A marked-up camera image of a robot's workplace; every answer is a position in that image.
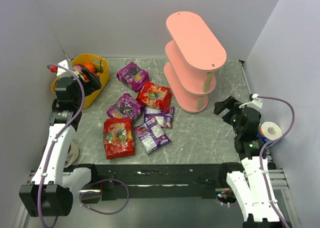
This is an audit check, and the small purple packet upper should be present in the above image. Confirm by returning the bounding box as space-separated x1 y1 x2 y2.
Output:
144 106 175 128

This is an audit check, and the small purple packet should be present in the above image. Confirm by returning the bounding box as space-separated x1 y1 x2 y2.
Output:
144 106 175 128
134 117 171 154

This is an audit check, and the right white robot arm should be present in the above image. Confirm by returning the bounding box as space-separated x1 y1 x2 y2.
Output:
214 94 295 227

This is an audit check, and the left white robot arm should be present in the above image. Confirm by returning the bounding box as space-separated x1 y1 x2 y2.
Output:
19 68 102 217

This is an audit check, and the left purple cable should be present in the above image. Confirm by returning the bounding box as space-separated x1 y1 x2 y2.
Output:
36 64 86 228

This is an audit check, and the toy orange pumpkin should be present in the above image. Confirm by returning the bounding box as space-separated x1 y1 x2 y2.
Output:
83 62 97 74

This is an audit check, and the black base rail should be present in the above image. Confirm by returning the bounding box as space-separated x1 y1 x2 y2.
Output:
64 162 244 201

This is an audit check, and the purple candy bag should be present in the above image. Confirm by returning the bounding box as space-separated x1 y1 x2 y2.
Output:
116 62 149 92
106 93 144 122

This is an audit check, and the small purple packet lower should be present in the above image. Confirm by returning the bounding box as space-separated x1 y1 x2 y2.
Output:
134 117 171 154

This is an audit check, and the toy purple onion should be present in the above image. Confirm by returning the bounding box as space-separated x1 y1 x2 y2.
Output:
72 64 85 74

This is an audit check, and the red candy bag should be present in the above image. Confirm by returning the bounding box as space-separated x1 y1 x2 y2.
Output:
103 118 135 160
136 81 172 110

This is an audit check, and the white toilet paper roll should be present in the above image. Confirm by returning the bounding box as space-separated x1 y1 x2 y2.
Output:
257 122 283 143

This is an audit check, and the yellow plastic basket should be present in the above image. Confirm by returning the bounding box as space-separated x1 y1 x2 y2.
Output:
58 54 110 109

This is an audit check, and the pink three-tier shelf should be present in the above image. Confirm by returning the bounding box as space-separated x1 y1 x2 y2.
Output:
164 11 227 113

